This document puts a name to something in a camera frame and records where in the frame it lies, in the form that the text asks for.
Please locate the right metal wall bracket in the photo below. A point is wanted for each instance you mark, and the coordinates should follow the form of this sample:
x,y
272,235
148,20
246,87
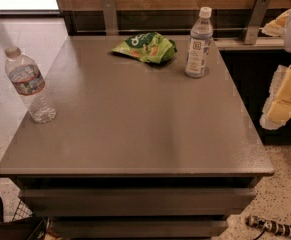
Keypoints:
x,y
250,32

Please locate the left metal wall bracket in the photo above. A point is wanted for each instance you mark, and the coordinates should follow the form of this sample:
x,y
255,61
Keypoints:
x,y
110,17

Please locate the blue plastic bottle white cap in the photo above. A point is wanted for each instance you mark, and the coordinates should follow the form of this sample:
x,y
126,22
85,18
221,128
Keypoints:
x,y
200,38

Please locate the horizontal metal rail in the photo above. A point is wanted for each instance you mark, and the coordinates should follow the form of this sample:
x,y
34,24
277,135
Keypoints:
x,y
163,31

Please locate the metal wall bracket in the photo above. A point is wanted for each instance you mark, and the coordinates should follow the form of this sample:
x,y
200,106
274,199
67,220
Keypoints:
x,y
250,32
110,17

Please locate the clear water bottle red label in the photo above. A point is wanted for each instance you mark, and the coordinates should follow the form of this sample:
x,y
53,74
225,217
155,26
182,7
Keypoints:
x,y
29,83

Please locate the grey drawer cabinet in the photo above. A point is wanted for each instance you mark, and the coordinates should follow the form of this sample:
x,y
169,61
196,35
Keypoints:
x,y
137,151

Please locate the black white striped stick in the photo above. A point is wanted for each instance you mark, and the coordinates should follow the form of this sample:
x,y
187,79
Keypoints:
x,y
270,226

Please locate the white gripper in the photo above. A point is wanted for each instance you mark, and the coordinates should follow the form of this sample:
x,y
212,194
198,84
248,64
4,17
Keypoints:
x,y
278,107

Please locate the green snack bag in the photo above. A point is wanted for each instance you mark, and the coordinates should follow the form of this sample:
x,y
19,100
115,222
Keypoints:
x,y
149,47

